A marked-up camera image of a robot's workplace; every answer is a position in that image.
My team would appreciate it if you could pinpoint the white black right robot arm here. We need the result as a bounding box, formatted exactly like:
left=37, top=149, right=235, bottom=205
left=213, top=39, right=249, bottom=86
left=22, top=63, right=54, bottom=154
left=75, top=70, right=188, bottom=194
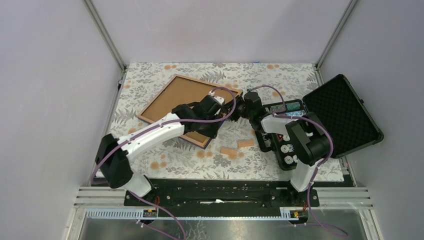
left=227, top=91, right=335, bottom=206

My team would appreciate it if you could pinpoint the floral table cloth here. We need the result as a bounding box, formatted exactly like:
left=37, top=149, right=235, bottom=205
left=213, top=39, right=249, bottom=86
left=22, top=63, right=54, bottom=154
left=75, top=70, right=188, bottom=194
left=96, top=62, right=345, bottom=183

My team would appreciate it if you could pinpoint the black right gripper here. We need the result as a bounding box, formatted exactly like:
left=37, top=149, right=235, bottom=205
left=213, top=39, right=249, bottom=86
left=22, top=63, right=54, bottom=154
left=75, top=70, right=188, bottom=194
left=219, top=95, right=253, bottom=122

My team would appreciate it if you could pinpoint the brown backing board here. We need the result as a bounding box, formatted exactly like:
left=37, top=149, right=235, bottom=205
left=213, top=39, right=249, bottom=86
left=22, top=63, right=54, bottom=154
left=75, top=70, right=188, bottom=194
left=137, top=74, right=242, bottom=124

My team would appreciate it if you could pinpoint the black poker chip case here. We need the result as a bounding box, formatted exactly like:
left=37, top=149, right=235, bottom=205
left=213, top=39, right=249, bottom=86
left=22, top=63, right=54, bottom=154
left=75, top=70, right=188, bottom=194
left=254, top=74, right=384, bottom=171

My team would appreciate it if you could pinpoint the wooden picture frame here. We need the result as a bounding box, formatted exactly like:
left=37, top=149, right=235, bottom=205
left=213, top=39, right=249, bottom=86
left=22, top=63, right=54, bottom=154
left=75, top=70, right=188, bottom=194
left=136, top=74, right=242, bottom=149

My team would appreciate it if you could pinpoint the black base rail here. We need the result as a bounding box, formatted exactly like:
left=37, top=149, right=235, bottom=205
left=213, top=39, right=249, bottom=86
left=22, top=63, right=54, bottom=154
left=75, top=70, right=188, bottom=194
left=143, top=178, right=320, bottom=218

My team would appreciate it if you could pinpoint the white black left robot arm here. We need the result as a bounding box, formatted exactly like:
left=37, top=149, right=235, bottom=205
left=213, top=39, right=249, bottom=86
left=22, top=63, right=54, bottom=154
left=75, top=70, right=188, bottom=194
left=92, top=94, right=237, bottom=206

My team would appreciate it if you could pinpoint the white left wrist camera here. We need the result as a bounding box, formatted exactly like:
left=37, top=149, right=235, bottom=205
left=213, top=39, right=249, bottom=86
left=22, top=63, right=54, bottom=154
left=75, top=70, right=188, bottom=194
left=208, top=92, right=225, bottom=106

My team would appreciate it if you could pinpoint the small wooden block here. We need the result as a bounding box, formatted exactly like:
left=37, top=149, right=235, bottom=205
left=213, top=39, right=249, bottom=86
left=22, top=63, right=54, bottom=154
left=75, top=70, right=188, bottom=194
left=219, top=147, right=238, bottom=156
left=237, top=139, right=255, bottom=149

